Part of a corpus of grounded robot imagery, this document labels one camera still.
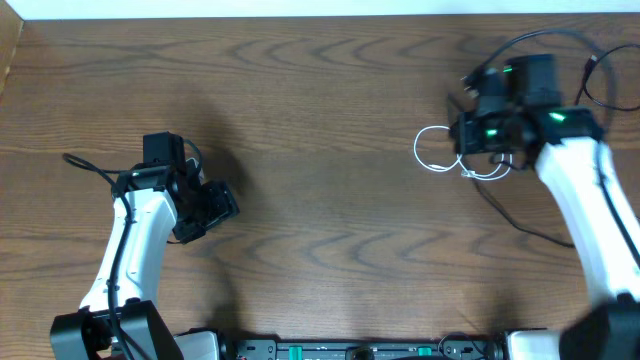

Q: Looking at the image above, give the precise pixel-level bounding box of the white usb cable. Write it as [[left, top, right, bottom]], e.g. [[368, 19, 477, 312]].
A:
[[412, 124, 514, 182]]

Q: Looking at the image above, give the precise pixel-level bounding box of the black usb cable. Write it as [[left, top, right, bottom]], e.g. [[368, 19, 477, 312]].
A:
[[444, 92, 576, 250], [573, 43, 640, 113]]

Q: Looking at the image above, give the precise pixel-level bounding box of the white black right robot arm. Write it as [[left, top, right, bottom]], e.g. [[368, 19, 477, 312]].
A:
[[451, 64, 639, 359]]

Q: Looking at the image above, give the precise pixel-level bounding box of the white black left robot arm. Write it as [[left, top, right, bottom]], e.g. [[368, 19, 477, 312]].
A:
[[50, 159, 239, 359]]

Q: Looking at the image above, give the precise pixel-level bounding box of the brown wooden side panel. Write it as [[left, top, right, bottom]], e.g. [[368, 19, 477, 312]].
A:
[[0, 0, 24, 92]]

